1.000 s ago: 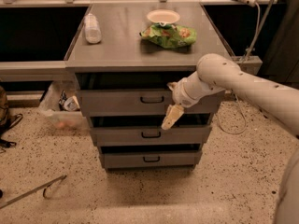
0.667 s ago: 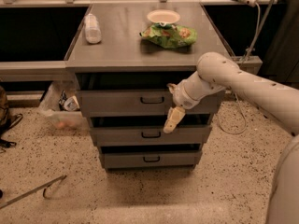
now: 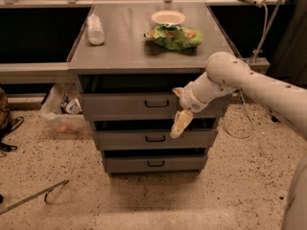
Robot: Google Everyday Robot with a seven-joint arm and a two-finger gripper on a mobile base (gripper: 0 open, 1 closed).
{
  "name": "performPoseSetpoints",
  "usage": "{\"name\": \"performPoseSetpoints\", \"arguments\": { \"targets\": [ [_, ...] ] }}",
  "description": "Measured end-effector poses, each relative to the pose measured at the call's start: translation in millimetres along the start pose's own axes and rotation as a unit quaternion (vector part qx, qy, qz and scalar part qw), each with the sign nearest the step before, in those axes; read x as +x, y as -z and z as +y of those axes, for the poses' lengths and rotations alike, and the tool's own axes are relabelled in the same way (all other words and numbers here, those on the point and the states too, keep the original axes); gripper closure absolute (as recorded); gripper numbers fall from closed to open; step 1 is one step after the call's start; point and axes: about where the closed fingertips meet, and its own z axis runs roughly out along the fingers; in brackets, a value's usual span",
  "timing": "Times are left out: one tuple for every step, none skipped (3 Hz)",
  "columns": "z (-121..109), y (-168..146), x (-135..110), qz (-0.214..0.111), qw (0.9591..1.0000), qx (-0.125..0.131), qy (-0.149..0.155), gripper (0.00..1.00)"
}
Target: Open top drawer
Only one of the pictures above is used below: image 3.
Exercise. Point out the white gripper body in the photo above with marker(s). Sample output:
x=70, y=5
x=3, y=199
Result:
x=191, y=101

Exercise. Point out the metal rod with hook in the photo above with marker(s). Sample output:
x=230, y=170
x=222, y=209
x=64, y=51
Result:
x=31, y=197

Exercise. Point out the grey side rail bracket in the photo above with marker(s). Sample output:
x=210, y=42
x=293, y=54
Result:
x=259, y=65

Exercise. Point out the white paper bowl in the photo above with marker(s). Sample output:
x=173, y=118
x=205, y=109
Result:
x=168, y=18

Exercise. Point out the grey middle drawer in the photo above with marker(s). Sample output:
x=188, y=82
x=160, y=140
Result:
x=150, y=139

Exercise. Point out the grey drawer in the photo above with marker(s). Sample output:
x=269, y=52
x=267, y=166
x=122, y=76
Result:
x=129, y=106
x=154, y=164
x=150, y=139

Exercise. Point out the green chip bag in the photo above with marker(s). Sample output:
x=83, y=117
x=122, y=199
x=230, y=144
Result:
x=175, y=38

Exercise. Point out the grey drawer cabinet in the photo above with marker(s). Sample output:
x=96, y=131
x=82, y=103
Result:
x=128, y=63

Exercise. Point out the dark backpack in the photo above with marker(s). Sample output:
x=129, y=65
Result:
x=8, y=124

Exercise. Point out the clear plastic storage bin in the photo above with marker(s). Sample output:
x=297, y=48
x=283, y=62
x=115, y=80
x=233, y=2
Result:
x=53, y=112

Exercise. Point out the grey top drawer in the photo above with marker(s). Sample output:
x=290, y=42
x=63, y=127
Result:
x=129, y=106

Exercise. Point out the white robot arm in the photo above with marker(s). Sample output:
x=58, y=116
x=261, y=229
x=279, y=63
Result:
x=224, y=74

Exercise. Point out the grey bottom drawer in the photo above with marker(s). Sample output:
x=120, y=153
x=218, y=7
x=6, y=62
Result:
x=154, y=164

